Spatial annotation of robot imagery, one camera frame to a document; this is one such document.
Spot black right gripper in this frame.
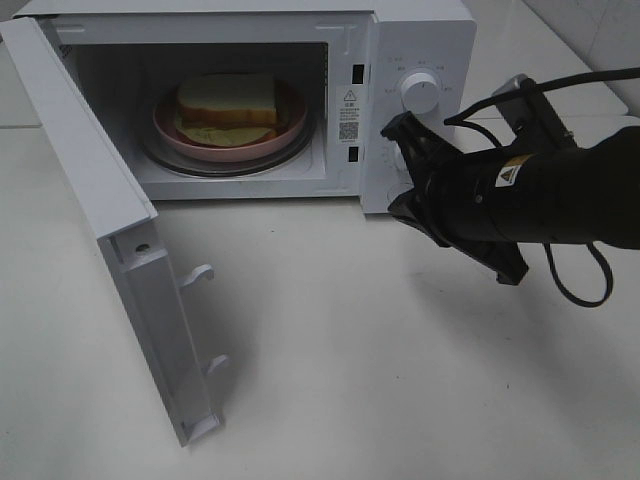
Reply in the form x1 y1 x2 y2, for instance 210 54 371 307
381 111 529 285

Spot round door release button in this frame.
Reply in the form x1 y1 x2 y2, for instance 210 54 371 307
387 183 413 203

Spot white timer knob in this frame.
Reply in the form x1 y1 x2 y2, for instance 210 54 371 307
393 145 408 172

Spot pink round plate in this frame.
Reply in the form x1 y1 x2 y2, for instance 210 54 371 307
152 80 308 163

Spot white bread sandwich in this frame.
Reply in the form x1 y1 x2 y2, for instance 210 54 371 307
177 73 278 129

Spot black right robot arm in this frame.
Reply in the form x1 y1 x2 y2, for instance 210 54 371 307
381 112 639 285

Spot upper white power knob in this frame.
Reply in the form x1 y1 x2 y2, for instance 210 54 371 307
400 70 441 114

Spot white warning label sticker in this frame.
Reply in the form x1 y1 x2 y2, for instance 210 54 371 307
334 84 366 144

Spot white microwave oven body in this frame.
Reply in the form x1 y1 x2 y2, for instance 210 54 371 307
11 1 476 214

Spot glass microwave turntable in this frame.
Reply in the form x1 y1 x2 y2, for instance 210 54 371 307
136 119 316 178

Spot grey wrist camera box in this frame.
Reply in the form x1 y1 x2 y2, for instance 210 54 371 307
496 92 578 154

